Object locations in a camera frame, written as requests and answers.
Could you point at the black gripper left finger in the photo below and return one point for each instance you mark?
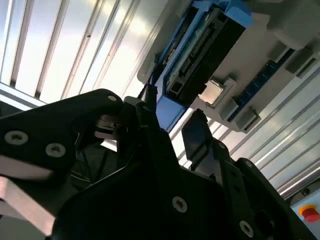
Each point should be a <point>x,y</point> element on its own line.
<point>37,140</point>

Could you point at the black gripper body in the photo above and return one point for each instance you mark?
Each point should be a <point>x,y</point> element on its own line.
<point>125,200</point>

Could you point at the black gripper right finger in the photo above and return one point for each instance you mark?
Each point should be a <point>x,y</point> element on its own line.
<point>197,140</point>

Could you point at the hard disk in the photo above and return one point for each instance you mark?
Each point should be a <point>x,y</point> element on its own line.
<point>212,50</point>

